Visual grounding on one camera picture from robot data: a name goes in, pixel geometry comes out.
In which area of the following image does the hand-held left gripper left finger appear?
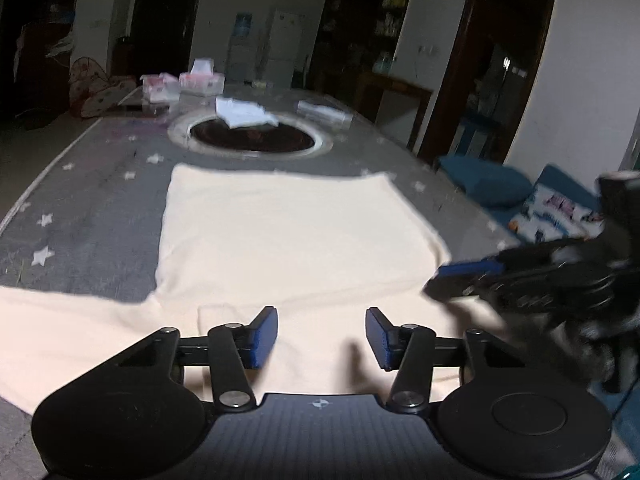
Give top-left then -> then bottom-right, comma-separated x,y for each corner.
107,306 -> 279,413

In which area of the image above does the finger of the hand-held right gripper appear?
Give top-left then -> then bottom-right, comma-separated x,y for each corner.
435,246 -> 561,283
422,276 -> 508,313

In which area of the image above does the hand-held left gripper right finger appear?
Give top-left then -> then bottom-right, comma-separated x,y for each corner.
365,307 -> 538,413

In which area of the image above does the cream garment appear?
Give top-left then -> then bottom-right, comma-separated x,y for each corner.
0,165 -> 501,411

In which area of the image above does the printed white cushion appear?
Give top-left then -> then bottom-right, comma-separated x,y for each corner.
507,182 -> 608,241

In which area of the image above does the blue cushion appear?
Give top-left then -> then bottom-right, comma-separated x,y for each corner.
436,154 -> 535,209

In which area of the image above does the blue sofa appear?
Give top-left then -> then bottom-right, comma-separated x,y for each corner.
492,162 -> 608,248

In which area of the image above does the wooden side desk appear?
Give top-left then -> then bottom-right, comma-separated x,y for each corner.
352,71 -> 435,151

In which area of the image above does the round table hotpot stove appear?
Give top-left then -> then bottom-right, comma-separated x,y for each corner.
167,110 -> 333,160

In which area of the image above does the clear flat packet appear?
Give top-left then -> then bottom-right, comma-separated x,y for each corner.
296,99 -> 353,125

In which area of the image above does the grey star-patterned tablecloth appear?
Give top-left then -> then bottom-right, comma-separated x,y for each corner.
0,82 -> 526,480

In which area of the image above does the white crumpled cloth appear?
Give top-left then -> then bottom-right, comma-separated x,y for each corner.
215,97 -> 280,128

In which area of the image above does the pink tissue box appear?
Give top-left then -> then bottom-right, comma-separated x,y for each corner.
140,73 -> 181,106
178,58 -> 224,97

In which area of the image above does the white refrigerator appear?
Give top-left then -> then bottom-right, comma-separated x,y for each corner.
261,7 -> 307,88

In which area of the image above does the water dispenser with blue bottle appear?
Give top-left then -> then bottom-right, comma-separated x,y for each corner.
226,12 -> 257,86

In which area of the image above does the pink play tent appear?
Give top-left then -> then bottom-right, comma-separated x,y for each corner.
68,56 -> 138,120

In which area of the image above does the dark wooden door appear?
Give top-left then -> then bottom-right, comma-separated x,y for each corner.
128,0 -> 206,78

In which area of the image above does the dark wooden shelf cabinet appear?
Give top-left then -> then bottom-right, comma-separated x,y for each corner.
0,0 -> 86,121

